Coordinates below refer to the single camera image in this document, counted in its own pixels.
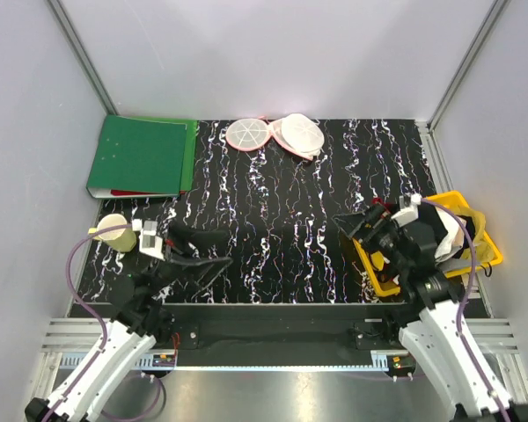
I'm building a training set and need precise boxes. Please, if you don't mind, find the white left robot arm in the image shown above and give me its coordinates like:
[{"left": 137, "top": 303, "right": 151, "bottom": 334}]
[{"left": 25, "top": 219, "right": 232, "bottom": 421}]

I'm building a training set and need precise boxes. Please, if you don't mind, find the green ring binder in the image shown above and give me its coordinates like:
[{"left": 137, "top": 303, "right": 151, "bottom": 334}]
[{"left": 86, "top": 115, "right": 198, "bottom": 200}]

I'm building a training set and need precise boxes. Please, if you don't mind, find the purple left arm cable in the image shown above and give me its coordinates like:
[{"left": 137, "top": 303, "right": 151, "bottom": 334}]
[{"left": 43, "top": 223, "right": 166, "bottom": 422}]

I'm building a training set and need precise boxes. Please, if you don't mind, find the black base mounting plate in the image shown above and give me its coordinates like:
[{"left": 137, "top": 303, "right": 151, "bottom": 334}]
[{"left": 162, "top": 303, "right": 413, "bottom": 367}]

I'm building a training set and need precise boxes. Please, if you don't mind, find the white garment in bin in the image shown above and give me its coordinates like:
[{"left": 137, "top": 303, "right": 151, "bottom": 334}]
[{"left": 435, "top": 208, "right": 465, "bottom": 263}]

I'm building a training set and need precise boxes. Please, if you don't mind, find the red folder under binder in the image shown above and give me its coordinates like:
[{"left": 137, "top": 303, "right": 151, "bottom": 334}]
[{"left": 109, "top": 189, "right": 187, "bottom": 198}]

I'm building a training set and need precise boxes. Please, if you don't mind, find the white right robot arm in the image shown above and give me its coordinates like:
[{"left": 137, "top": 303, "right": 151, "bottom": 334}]
[{"left": 334, "top": 204, "right": 528, "bottom": 421}]

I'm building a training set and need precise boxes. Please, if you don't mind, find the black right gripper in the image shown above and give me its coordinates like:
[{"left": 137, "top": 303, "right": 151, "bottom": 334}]
[{"left": 332, "top": 201, "right": 411, "bottom": 273}]

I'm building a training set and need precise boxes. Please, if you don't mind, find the yellow plastic bin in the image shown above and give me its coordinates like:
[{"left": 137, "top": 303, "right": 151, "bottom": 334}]
[{"left": 346, "top": 191, "right": 503, "bottom": 298}]

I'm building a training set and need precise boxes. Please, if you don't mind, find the cream yellow mug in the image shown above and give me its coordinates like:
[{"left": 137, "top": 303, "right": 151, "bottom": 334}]
[{"left": 88, "top": 214, "right": 137, "bottom": 253}]

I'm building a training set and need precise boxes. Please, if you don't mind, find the black bra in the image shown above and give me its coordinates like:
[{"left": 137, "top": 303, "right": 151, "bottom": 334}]
[{"left": 417, "top": 203, "right": 448, "bottom": 244}]

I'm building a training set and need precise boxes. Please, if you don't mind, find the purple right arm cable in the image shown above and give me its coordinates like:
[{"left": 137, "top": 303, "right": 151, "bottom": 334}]
[{"left": 417, "top": 197, "right": 511, "bottom": 422}]

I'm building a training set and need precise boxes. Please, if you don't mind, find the white pink mesh laundry bag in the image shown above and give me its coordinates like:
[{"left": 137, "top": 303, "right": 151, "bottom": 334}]
[{"left": 225, "top": 113, "right": 325, "bottom": 161}]

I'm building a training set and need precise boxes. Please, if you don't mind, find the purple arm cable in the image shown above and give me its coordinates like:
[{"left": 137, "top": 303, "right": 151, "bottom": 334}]
[
  {"left": 417, "top": 197, "right": 511, "bottom": 422},
  {"left": 43, "top": 223, "right": 166, "bottom": 422}
]

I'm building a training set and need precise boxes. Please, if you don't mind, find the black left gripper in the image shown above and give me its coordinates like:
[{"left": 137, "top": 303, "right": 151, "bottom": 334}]
[{"left": 144, "top": 221, "right": 232, "bottom": 299}]

